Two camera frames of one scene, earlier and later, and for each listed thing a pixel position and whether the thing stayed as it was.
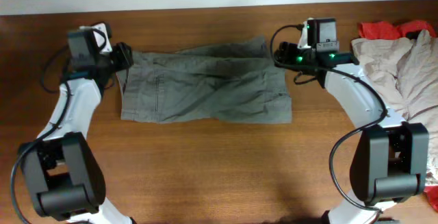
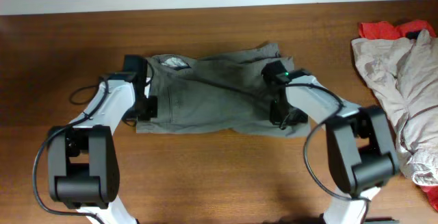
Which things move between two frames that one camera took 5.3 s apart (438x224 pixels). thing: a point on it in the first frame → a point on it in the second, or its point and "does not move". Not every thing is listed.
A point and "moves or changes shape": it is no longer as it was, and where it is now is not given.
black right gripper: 285,51 → 278,113
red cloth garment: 384,30 does not move
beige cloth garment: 405,75 does not move
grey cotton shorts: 230,81 moves or changes shape
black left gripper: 122,55 → 147,107
